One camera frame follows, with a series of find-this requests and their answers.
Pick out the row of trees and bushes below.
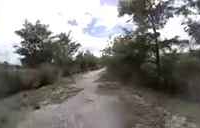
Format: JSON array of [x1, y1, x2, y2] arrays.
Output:
[[101, 0, 200, 108], [0, 0, 104, 103]]

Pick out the pale dirt path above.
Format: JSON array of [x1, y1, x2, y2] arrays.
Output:
[[16, 67, 136, 128]]

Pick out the grass verge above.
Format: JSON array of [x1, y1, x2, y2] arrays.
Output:
[[0, 69, 99, 128], [96, 69, 200, 128]]

